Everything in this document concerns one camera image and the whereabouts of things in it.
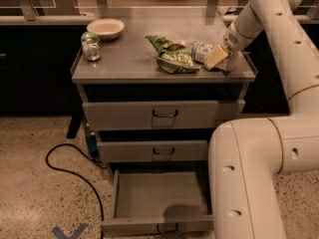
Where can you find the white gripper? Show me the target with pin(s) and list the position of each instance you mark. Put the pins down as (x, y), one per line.
(233, 39)

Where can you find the clear blue-label plastic bottle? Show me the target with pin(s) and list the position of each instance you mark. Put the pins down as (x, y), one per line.
(201, 50)

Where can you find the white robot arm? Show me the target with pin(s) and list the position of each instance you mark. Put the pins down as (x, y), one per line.
(245, 154)

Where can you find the grey metal drawer cabinet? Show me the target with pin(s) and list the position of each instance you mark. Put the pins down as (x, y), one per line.
(128, 72)

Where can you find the middle grey drawer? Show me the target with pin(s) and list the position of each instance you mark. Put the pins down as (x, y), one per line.
(147, 151)

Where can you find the grey drawer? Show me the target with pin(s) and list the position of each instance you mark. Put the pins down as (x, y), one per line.
(159, 201)
(147, 151)
(160, 115)

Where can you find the top grey drawer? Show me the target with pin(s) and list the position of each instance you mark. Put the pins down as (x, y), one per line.
(160, 115)

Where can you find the bottom grey drawer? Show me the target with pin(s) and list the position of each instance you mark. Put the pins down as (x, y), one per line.
(159, 201)

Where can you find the green chip bag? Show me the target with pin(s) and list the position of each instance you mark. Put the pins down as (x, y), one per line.
(173, 57)

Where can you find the cream ceramic bowl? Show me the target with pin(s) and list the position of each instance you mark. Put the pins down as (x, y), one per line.
(106, 29)

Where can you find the green soda can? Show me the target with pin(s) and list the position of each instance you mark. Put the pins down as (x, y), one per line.
(91, 46)

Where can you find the blue power box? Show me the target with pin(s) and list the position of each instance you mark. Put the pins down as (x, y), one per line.
(91, 142)

